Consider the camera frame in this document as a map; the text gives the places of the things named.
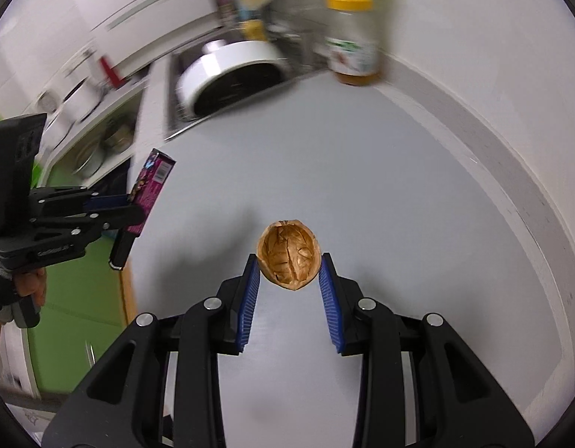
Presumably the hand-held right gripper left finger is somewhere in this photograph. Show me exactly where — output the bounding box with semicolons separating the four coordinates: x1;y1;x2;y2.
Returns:
41;256;261;448

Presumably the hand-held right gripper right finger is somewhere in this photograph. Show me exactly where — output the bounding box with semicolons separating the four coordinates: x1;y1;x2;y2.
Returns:
318;252;535;448

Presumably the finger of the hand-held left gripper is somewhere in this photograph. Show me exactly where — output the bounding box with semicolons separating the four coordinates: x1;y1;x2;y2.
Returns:
33;205;146;236
30;187;134;218

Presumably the purple patterned box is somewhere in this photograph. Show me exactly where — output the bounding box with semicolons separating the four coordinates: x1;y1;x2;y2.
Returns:
109;148;177;271

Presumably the walnut shell half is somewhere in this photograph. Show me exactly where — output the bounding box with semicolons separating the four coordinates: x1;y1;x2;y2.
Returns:
256;219;322;291

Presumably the person's left hand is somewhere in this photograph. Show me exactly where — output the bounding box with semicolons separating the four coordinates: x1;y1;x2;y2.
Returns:
0;261;48;325

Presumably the metal pot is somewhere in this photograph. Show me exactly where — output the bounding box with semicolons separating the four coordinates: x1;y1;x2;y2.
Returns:
73;142;106;178
103;119;134;152

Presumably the large white pot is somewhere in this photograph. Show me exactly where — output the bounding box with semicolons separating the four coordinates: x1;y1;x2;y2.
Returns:
175;40;290;119

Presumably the white cabinet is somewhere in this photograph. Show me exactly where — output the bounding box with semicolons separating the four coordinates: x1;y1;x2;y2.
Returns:
73;0;216;71

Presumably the yellow sponge ball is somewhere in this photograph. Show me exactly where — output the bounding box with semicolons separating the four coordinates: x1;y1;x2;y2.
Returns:
241;19;268;42

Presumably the yellow lid honey jar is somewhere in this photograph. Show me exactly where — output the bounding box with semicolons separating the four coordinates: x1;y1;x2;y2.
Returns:
324;0;382;87

